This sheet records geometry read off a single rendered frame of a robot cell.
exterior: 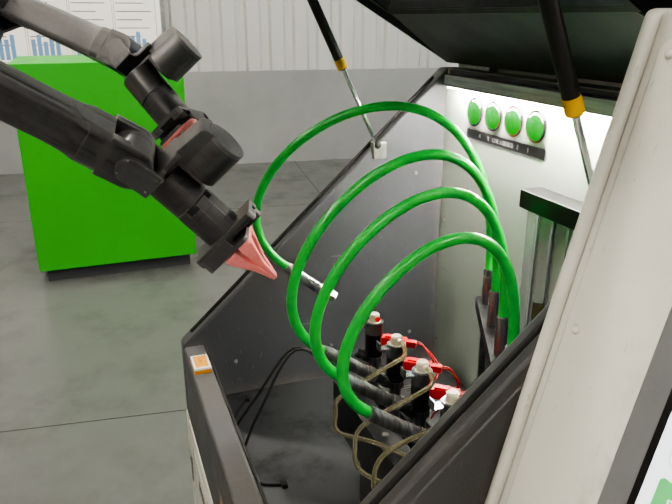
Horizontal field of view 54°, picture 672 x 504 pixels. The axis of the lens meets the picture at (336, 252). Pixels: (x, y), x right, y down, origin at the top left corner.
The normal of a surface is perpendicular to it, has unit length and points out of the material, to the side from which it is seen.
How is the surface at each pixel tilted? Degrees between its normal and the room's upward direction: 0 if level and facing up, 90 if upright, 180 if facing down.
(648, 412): 76
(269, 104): 90
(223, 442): 0
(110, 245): 90
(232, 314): 90
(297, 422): 0
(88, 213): 90
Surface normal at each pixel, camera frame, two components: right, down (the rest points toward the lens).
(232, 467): 0.00, -0.94
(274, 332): 0.34, 0.32
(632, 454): -0.91, -0.11
